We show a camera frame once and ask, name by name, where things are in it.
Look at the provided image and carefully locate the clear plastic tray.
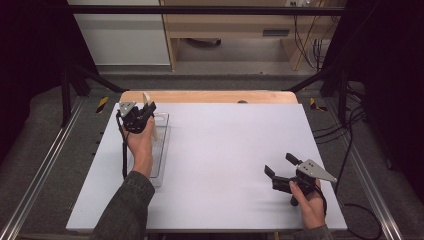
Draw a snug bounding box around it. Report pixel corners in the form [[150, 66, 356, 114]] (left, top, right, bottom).
[[126, 112, 172, 188]]

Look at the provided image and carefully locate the right hand-held gripper cable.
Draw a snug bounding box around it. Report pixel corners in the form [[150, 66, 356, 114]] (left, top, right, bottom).
[[313, 184, 329, 218]]

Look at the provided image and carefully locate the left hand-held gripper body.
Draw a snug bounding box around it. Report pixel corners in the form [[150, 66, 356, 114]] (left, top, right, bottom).
[[116, 101, 155, 135]]

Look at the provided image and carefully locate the black metal stand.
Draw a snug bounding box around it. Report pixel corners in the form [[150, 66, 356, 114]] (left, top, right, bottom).
[[60, 63, 130, 128], [283, 64, 350, 125]]

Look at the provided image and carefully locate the wooden table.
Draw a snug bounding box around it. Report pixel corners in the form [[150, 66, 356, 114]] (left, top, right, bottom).
[[119, 89, 299, 105]]

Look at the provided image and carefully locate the dark curtain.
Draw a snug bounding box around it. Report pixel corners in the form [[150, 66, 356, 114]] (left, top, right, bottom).
[[0, 0, 99, 164], [328, 0, 424, 204]]

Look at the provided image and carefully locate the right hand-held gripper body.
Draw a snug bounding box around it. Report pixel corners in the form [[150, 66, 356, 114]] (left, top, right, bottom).
[[271, 158, 338, 207]]

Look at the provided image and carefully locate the aluminium rail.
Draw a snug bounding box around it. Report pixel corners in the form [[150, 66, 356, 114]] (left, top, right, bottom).
[[345, 143, 405, 240], [0, 96, 86, 240]]

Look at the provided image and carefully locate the black floor cable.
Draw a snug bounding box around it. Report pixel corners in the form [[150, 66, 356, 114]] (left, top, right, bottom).
[[313, 106, 384, 240]]

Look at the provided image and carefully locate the white cabinet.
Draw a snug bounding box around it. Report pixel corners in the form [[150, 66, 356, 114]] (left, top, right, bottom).
[[67, 0, 171, 66]]

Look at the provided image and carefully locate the white power strip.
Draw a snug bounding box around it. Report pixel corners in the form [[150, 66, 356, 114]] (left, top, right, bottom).
[[285, 0, 315, 8]]

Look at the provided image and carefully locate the person's left hand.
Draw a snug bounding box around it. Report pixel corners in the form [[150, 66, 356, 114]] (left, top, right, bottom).
[[121, 116, 156, 179]]

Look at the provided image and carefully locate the black horizontal frame bar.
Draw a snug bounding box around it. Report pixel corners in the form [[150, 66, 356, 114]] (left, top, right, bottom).
[[43, 4, 348, 16]]

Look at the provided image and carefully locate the bundle of hanging cables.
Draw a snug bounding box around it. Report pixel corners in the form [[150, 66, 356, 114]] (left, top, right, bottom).
[[292, 13, 327, 72]]

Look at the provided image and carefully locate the person's right hand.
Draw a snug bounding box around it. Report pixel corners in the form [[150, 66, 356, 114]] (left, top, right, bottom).
[[288, 179, 328, 232]]

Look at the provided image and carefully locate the yellow black striped tape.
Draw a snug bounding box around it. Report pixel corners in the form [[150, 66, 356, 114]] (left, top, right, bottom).
[[95, 96, 110, 114], [309, 97, 329, 113]]

